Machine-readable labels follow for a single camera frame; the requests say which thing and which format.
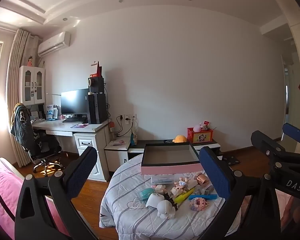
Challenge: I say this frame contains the white pink block toy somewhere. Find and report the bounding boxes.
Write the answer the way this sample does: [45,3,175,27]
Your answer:
[151,184,167,193]

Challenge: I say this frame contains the teal tape dispenser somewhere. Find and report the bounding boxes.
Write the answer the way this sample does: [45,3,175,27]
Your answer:
[140,188,154,202]

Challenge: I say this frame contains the black computer monitor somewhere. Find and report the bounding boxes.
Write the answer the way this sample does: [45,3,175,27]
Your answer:
[61,89,90,117]

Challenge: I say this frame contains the pink block figure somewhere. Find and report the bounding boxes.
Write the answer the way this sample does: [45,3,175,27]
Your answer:
[189,197,208,211]

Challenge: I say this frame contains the black speaker box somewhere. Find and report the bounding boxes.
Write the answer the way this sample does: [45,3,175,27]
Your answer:
[88,77,105,93]

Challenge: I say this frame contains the red desk calendar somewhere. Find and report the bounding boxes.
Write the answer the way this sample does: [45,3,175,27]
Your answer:
[90,61,103,78]

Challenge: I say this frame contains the clear plastic box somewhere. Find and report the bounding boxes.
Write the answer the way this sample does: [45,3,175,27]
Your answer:
[151,176,180,184]

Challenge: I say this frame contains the white figurine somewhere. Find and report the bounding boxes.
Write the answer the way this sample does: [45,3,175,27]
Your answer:
[157,200,177,219]

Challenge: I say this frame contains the beige curtain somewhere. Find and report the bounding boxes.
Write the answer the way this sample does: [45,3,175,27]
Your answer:
[5,28,40,168]

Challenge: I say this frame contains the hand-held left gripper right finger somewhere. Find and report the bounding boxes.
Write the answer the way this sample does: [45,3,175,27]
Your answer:
[197,146,282,240]

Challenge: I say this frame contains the pig doll figurine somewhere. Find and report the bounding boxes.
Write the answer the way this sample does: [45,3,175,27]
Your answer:
[171,177,198,197]

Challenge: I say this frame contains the yellow highlighter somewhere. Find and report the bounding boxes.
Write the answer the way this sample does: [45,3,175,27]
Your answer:
[174,187,195,204]

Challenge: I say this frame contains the black floor scale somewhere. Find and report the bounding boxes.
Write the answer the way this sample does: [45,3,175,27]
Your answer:
[221,156,241,166]

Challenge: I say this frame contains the black-top low cabinet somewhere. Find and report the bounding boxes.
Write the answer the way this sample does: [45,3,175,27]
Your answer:
[128,139,222,161]

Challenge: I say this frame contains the white air conditioner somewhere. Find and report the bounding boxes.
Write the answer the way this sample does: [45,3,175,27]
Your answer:
[37,31,71,57]

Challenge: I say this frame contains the black power cable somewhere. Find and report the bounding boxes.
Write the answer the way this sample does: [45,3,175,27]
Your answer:
[116,115,123,137]

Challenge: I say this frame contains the pink bed blanket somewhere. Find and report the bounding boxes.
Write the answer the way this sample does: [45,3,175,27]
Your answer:
[0,150,70,240]

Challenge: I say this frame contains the black office chair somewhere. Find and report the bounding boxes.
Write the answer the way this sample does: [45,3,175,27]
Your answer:
[11,102,64,173]

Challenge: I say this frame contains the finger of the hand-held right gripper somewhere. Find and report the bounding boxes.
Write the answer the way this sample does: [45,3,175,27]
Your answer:
[282,123,300,153]
[251,130,300,165]

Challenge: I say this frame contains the black computer tower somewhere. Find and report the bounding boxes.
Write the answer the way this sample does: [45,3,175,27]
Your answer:
[87,92,108,125]

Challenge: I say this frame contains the blue snack bag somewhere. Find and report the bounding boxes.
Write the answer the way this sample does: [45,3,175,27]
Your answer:
[130,127,138,146]

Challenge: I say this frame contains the blue label box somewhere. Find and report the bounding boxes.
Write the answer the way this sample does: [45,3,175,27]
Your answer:
[45,104,58,120]

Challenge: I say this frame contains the pink cardboard box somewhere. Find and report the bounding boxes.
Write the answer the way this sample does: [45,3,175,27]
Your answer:
[141,142,202,176]

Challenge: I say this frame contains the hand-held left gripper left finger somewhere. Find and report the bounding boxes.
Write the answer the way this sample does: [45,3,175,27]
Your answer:
[14,146,100,240]

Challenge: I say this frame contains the blue marker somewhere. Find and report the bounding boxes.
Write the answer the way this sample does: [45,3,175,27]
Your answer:
[189,194,218,201]

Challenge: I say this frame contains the white wall sockets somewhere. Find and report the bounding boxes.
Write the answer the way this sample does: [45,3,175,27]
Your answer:
[119,114,137,125]

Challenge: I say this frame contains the white desk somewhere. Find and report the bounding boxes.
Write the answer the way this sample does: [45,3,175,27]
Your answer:
[31,119,113,182]

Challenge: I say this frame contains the black hair clip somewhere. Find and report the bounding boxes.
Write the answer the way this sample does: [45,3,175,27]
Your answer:
[162,192,178,207]

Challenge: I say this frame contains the white glass-door cabinet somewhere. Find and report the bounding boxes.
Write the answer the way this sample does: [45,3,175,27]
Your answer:
[19,66,46,106]

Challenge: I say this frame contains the red storage box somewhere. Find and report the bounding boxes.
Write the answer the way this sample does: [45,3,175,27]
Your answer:
[187,127,214,144]

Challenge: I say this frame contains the dark jacket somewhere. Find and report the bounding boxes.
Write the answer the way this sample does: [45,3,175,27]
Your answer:
[10,103,34,146]

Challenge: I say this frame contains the white low cabinet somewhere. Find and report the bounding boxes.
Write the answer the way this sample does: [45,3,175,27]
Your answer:
[104,139,131,172]

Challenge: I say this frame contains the black keyboard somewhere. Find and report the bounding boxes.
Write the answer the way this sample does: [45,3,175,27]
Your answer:
[62,117,88,123]

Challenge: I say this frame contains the door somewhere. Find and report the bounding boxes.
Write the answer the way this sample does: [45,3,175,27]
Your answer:
[281,52,300,143]

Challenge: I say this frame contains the rose gold cup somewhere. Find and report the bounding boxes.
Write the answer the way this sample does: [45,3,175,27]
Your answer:
[193,172,210,186]

